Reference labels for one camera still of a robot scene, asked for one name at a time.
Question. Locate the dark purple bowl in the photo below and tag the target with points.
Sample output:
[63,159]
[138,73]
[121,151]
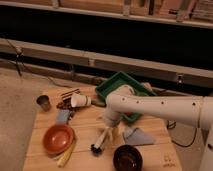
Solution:
[127,158]

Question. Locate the yellow banana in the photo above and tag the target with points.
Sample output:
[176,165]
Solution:
[66,155]

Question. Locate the grey folded cloth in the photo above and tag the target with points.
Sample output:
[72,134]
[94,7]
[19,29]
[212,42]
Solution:
[137,137]

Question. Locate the blue sponge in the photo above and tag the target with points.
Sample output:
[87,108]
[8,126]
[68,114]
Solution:
[62,116]

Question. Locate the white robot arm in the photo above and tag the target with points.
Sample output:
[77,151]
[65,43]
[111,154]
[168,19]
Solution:
[196,111]

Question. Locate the green tray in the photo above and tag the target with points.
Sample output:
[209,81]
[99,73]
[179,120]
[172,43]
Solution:
[125,84]

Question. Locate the dark metal cup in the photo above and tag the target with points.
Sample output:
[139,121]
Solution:
[43,102]

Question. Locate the white handled black dish brush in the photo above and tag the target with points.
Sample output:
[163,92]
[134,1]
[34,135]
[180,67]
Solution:
[96,147]

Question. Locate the orange bowl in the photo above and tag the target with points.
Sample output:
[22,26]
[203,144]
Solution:
[57,139]

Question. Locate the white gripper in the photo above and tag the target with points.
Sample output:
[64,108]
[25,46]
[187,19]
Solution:
[111,119]

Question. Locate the white paper cup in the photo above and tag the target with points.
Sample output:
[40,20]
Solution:
[78,100]

